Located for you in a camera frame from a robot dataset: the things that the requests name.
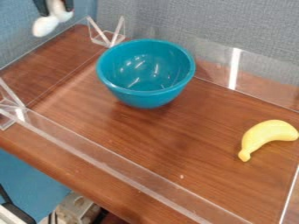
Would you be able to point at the clear acrylic barrier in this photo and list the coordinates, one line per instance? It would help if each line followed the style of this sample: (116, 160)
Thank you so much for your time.
(250, 73)
(158, 187)

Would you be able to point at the white and red toy mushroom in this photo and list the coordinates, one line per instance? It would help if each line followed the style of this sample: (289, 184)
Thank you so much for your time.
(46, 24)

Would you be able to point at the clear acrylic front barrier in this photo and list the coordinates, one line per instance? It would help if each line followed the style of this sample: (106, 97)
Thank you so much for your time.
(158, 187)

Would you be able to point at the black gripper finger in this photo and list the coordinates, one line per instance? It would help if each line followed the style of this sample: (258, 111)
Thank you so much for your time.
(41, 4)
(69, 5)

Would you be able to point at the white block under table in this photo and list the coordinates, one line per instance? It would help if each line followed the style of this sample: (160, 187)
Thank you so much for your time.
(75, 210)

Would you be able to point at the clear acrylic back barrier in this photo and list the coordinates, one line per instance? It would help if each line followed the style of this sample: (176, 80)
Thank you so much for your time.
(250, 73)

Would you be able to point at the clear acrylic left bracket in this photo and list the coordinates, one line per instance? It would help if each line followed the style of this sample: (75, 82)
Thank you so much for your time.
(13, 108)

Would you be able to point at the yellow toy banana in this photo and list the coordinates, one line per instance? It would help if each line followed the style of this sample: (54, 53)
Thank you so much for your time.
(268, 131)

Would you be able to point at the clear acrylic corner bracket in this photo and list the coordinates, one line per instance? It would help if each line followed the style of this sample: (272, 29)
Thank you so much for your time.
(107, 38)

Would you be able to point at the blue bowl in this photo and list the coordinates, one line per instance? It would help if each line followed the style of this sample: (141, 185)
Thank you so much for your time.
(146, 71)

